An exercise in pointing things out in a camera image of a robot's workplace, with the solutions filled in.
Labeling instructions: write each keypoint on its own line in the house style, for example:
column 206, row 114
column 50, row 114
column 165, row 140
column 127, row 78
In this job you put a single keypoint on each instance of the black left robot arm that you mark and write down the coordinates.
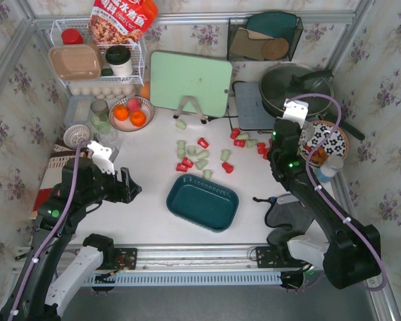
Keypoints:
column 37, row 295

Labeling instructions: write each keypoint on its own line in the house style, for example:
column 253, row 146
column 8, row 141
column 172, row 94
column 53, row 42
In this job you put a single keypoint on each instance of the beige plastic tray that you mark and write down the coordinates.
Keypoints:
column 82, row 62

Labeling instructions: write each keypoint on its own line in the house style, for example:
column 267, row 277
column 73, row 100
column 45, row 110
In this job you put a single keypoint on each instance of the white black-lid coffee cup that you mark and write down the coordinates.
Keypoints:
column 119, row 58

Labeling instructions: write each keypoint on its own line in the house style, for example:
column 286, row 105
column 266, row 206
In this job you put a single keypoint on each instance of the black mesh organizer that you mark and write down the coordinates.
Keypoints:
column 244, row 44

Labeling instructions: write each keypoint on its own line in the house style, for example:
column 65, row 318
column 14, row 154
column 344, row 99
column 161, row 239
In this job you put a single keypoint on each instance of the orange fruit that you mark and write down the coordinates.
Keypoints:
column 121, row 112
column 138, row 118

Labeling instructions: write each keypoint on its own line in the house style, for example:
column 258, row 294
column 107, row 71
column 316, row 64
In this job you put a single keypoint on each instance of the patterned orange cloth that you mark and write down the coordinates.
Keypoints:
column 60, row 155

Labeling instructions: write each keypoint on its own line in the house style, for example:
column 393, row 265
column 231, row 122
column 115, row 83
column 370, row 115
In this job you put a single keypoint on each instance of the red capsule right middle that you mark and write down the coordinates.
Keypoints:
column 239, row 143

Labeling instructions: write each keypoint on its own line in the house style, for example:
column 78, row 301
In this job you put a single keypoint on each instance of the orange fruit left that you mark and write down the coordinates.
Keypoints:
column 121, row 112

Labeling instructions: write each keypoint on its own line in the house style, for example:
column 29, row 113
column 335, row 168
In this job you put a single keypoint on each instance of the green glass jar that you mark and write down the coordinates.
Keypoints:
column 100, row 114

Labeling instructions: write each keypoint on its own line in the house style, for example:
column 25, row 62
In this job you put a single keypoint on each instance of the green cutting board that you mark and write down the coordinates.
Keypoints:
column 174, row 76

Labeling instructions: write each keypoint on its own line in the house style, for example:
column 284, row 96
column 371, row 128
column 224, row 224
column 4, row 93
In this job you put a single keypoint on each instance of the white bottle grey cap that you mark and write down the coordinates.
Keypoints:
column 329, row 168

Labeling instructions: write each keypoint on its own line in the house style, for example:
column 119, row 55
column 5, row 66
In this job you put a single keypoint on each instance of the teal storage basket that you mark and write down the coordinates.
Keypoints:
column 202, row 202

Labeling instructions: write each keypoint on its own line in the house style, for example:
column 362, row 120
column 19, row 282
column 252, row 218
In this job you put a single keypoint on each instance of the round cork coaster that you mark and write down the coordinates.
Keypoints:
column 275, row 49

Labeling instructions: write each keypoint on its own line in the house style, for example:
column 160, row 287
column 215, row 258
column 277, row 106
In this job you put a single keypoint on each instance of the floral blue plate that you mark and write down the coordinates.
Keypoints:
column 336, row 145

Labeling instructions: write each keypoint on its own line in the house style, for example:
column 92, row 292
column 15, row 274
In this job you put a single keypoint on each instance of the orange fruit right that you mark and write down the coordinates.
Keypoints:
column 138, row 118

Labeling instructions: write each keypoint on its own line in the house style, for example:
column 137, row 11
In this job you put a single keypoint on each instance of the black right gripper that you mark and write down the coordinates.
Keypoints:
column 285, row 128

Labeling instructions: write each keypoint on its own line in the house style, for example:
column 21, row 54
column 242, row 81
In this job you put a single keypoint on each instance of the teal plate in organizer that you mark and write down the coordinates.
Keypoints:
column 277, row 24

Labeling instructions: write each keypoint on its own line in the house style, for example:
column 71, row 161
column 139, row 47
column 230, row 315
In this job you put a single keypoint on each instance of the white strainer basket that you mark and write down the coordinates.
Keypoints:
column 76, row 134

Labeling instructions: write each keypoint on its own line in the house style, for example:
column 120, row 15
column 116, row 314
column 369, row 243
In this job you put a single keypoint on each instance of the white wire rack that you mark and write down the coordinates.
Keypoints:
column 138, row 52

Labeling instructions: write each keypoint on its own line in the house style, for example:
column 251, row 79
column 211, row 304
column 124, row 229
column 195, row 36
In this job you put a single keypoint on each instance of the green capsule near board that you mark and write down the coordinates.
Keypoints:
column 180, row 124

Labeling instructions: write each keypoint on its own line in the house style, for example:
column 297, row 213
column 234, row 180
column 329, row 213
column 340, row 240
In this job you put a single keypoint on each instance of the clear food container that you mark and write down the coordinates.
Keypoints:
column 78, row 110

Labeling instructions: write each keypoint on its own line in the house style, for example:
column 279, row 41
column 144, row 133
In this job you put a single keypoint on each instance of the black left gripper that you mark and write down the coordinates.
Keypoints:
column 121, row 188

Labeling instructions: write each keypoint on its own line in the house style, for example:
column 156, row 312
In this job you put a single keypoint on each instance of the red snack bag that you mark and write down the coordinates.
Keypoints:
column 121, row 21

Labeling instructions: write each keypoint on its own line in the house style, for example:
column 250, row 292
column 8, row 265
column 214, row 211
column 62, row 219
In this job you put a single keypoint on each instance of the red capsule center top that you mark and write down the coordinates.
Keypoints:
column 203, row 143

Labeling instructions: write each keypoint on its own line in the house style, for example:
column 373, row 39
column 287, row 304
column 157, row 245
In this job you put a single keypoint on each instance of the green capsule center right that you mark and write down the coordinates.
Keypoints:
column 225, row 154

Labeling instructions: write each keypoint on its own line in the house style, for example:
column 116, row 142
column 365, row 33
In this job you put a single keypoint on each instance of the red capsule left lower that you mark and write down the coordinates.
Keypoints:
column 181, row 167

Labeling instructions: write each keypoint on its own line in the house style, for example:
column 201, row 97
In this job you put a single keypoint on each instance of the orange behind board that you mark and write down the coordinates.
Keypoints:
column 145, row 90

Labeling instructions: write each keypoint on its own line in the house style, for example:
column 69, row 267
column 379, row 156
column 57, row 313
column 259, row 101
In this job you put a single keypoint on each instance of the black frying pan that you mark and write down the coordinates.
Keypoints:
column 285, row 81

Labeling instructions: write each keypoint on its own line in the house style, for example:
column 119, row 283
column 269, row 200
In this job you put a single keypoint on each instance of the grey induction cooker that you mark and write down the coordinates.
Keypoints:
column 250, row 110

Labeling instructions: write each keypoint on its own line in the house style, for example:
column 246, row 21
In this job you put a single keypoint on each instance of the green capsule by basket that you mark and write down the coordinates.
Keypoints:
column 207, row 174

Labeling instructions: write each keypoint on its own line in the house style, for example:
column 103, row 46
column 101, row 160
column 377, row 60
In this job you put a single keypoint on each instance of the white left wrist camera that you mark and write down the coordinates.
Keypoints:
column 101, row 156

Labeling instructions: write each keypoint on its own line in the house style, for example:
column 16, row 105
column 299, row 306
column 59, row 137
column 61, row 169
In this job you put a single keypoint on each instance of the egg carton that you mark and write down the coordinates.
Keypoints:
column 109, row 92

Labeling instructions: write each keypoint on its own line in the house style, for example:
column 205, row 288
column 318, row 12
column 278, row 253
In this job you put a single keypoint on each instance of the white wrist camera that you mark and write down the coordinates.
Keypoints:
column 295, row 111
column 101, row 156

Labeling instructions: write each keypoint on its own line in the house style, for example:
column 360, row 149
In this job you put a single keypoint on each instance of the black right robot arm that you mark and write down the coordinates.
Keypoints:
column 320, row 232

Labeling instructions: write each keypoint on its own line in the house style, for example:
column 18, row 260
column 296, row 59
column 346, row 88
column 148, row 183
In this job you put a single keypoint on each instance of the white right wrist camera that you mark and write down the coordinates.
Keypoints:
column 295, row 111

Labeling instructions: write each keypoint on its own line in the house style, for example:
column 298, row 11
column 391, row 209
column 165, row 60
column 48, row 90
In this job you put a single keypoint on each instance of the red capsule by cooker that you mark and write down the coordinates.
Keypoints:
column 234, row 133

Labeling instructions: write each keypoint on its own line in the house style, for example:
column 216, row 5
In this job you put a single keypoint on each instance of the clear glass cup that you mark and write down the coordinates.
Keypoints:
column 113, row 139
column 307, row 133

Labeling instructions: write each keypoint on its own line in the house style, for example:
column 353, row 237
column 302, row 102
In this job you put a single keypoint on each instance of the red apple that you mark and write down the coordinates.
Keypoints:
column 134, row 104

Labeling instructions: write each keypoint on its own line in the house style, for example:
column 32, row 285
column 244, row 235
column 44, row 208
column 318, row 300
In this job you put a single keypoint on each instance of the fruit bowl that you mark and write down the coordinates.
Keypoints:
column 126, row 126

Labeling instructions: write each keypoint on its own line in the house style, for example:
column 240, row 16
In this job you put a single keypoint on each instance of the red lid jar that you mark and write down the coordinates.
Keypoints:
column 71, row 36

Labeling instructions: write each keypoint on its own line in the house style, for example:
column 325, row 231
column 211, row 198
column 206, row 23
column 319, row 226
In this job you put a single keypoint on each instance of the red capsule center right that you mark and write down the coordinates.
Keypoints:
column 227, row 167

